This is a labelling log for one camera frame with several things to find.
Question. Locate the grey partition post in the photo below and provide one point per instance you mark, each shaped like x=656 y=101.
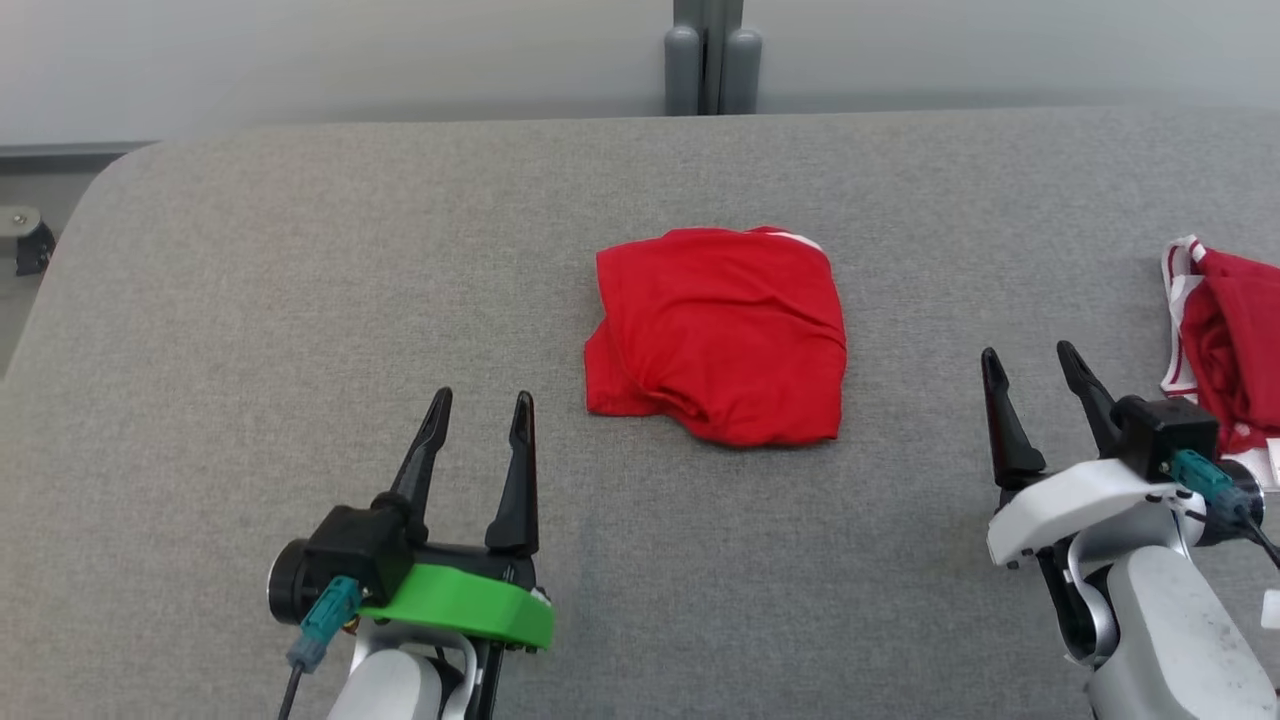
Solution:
x=712 y=70

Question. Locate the red white numbered jersey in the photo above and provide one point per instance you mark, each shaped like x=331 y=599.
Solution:
x=1240 y=340

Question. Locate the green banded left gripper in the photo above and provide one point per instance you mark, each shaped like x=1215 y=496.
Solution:
x=470 y=610

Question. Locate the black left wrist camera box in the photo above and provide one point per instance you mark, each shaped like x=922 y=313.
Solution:
x=355 y=555

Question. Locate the black and metal bracket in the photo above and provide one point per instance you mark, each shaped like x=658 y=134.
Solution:
x=32 y=250

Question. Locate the white paper tag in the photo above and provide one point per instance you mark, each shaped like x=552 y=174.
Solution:
x=1272 y=610

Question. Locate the red garment with white hem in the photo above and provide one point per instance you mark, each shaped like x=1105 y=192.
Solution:
x=720 y=330

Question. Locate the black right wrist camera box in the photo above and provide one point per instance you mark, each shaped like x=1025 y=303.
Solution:
x=1165 y=435

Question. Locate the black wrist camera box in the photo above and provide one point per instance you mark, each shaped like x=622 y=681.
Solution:
x=355 y=555
x=1165 y=435

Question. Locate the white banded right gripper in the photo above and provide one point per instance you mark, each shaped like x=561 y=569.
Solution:
x=1070 y=505

